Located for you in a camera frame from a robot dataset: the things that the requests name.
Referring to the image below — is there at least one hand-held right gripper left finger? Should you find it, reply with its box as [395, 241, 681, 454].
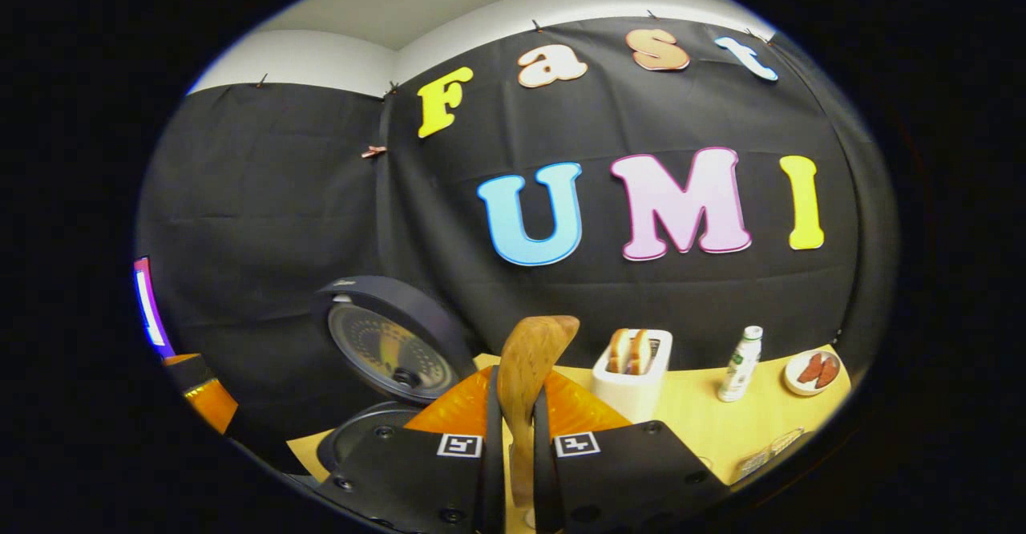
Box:
[317, 364, 504, 534]

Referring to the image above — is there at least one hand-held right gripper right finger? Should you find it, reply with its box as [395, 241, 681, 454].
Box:
[531, 370, 730, 534]

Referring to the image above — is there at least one wooden spoon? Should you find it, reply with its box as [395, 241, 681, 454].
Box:
[497, 315, 580, 511]

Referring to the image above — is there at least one dark grey rice cooker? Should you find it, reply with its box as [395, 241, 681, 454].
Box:
[311, 276, 479, 477]

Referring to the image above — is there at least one metal wire chopstick holder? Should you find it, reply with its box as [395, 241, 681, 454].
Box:
[733, 427, 806, 479]

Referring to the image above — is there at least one white toaster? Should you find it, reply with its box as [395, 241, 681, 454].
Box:
[592, 329, 674, 424]

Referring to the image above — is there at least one toasted bread slice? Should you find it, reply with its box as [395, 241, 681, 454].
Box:
[628, 330, 652, 376]
[607, 328, 632, 374]

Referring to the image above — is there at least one black backdrop cloth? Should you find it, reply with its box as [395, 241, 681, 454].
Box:
[135, 17, 900, 471]

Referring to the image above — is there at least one white milk bottle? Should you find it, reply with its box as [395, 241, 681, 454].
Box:
[717, 326, 764, 403]

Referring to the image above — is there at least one white round plate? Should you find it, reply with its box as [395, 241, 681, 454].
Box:
[783, 349, 842, 397]

